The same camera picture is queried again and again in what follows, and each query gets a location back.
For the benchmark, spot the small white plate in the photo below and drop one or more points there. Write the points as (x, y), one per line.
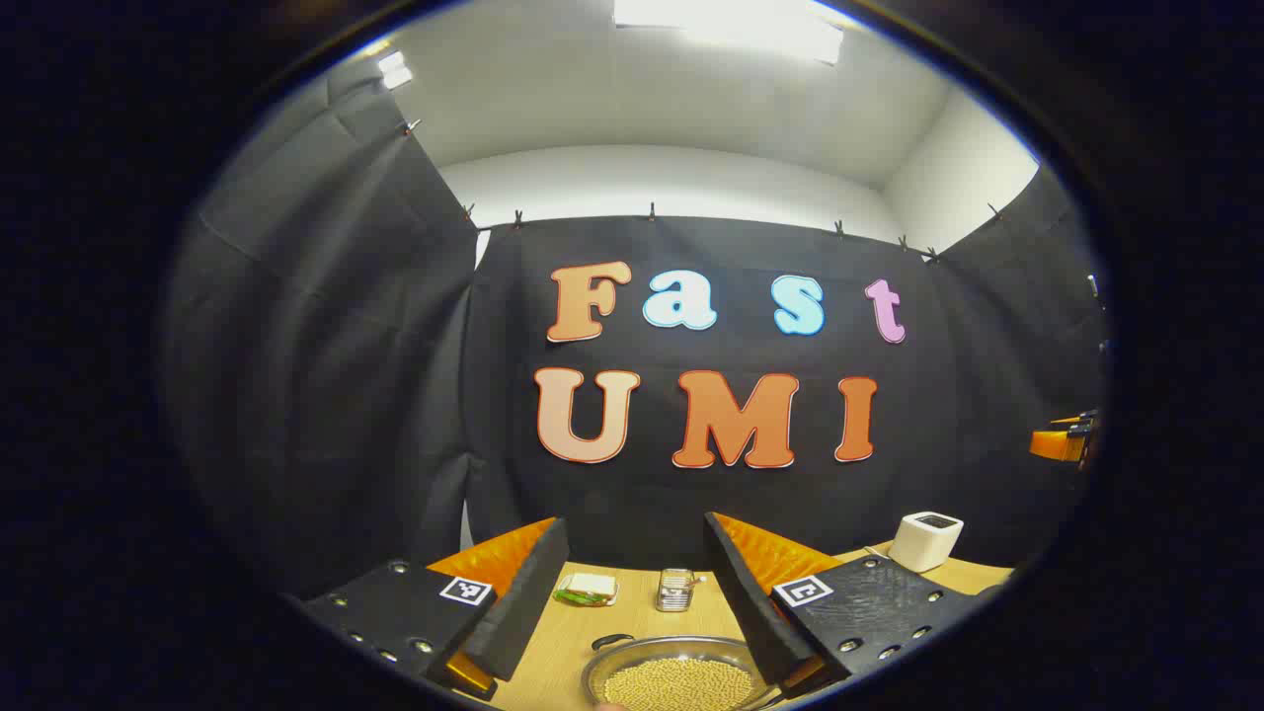
(612, 597)

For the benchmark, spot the white toaster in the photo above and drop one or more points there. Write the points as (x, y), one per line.
(924, 543)

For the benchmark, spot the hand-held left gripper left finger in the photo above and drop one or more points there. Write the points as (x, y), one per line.
(519, 612)

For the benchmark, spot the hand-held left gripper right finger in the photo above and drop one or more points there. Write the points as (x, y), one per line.
(752, 607)

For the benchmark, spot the small ceiling light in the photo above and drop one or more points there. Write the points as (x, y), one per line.
(395, 69)

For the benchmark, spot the large ceiling light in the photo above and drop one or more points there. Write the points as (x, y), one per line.
(741, 25)

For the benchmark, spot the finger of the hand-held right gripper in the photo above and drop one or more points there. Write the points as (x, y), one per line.
(1052, 444)

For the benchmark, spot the pile of yellow soybeans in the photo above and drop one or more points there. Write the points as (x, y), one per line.
(676, 686)

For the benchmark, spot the black backdrop cloth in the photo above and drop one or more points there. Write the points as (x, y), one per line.
(326, 375)

